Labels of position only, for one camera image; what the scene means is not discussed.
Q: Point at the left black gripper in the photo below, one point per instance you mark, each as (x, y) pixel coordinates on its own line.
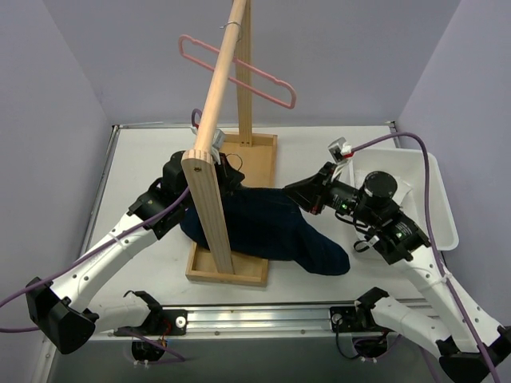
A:
(231, 174)

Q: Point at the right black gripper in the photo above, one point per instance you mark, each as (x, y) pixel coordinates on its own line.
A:
(319, 191)

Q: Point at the dark hanger with metal hook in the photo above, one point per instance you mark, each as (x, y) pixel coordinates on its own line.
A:
(234, 165)

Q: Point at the dark blue denim garment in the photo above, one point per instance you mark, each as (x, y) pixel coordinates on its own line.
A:
(265, 223)

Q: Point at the white pleated skirt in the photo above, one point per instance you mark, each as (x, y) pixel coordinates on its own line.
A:
(403, 196)

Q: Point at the pink hanger with metal hook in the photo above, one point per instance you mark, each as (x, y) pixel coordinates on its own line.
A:
(247, 68)

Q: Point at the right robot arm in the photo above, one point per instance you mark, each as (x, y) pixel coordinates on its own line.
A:
(467, 341)

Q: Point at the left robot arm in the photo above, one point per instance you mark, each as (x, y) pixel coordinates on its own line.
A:
(154, 213)

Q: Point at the wooden clothes rack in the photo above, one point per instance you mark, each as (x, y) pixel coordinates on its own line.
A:
(257, 152)

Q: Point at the white plastic basket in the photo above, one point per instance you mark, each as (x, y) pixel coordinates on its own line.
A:
(409, 165)

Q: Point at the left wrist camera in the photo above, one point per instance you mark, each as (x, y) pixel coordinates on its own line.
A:
(217, 141)

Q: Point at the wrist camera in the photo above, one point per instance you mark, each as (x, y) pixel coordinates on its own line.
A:
(217, 141)
(341, 152)

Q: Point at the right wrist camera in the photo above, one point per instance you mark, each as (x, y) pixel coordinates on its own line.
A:
(341, 152)

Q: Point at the aluminium mounting rail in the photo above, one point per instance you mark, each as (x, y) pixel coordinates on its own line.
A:
(255, 317)

